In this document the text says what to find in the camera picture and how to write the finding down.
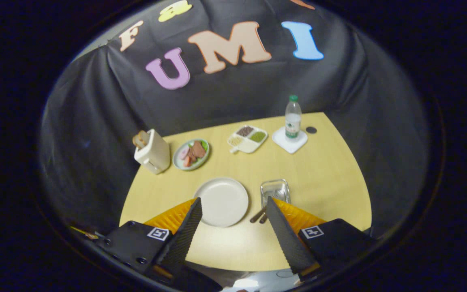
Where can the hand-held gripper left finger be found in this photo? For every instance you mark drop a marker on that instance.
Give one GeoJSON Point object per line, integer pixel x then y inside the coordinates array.
{"type": "Point", "coordinates": [185, 231]}

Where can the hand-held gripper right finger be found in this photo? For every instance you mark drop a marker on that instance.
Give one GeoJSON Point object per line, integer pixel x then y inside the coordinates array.
{"type": "Point", "coordinates": [284, 231]}

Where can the large white round plate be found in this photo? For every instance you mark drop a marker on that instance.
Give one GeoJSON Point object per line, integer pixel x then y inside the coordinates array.
{"type": "Point", "coordinates": [223, 198]}

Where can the pale green oval plate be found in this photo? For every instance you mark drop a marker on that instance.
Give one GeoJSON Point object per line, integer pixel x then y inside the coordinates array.
{"type": "Point", "coordinates": [198, 164]}

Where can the pink ham slices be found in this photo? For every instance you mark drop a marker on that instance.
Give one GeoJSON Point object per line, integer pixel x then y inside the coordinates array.
{"type": "Point", "coordinates": [185, 156]}

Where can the brown meat slice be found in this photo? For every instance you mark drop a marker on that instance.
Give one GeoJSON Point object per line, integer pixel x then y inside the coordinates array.
{"type": "Point", "coordinates": [198, 151]}

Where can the cream toaster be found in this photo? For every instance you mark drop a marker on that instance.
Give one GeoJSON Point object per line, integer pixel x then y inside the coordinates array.
{"type": "Point", "coordinates": [154, 154]}

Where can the white square coaster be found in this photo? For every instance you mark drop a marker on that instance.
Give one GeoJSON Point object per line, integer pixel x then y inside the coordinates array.
{"type": "Point", "coordinates": [294, 145]}

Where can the green vegetable piece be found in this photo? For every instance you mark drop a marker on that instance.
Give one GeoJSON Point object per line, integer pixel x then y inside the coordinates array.
{"type": "Point", "coordinates": [204, 145]}

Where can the white divided grain dish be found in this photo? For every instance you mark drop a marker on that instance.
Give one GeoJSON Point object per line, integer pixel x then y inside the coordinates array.
{"type": "Point", "coordinates": [247, 145]}

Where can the toast bread slice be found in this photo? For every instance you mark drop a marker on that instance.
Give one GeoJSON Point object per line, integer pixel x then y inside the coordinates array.
{"type": "Point", "coordinates": [140, 139]}

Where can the clear plastic water bottle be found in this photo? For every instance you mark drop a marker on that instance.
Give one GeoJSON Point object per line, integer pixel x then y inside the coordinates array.
{"type": "Point", "coordinates": [293, 121]}

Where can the black backdrop cloth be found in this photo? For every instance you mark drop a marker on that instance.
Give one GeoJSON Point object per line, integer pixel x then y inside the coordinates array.
{"type": "Point", "coordinates": [237, 93]}

